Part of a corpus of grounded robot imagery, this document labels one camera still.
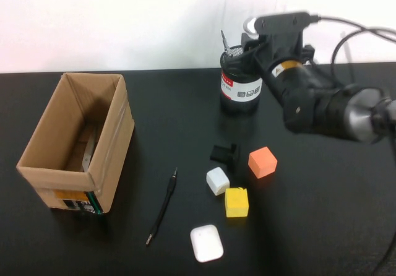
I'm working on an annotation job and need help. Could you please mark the orange foam block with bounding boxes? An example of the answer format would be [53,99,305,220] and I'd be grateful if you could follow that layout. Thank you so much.
[247,146,278,180]

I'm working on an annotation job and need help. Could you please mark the yellow foam block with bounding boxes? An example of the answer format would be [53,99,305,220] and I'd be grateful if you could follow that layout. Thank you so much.
[224,187,249,218]

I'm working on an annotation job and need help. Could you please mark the open brown cardboard box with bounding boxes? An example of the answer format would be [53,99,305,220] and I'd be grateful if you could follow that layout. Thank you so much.
[15,72,136,216]

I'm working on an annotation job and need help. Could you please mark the black right camera cable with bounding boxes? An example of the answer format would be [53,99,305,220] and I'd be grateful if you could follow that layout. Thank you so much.
[309,15,396,43]

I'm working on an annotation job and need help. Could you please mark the white earbud case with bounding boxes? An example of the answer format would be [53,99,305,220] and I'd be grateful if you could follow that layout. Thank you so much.
[189,223,225,263]

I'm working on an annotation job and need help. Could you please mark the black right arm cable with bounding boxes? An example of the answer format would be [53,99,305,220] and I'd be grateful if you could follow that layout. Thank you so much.
[330,27,396,276]

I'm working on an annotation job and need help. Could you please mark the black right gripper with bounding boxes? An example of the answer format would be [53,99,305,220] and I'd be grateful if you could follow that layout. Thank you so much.
[241,30,316,80]

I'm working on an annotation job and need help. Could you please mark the white foam block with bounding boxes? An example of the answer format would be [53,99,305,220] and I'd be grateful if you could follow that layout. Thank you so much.
[205,166,231,196]

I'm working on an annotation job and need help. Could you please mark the red-handled scissors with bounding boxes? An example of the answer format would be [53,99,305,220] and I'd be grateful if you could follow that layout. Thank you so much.
[82,132,98,172]

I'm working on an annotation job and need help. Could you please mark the black plastic bracket part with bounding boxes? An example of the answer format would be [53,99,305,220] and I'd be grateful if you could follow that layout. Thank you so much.
[209,142,241,171]

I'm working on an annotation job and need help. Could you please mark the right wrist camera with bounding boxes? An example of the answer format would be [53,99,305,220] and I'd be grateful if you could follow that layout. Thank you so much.
[243,10,319,41]

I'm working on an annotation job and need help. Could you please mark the thin black screwdriver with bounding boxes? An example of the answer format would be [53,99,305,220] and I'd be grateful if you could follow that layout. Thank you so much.
[145,166,179,246]

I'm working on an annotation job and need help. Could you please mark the black mesh pen holder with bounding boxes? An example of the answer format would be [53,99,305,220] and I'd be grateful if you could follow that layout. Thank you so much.
[218,48,264,115]

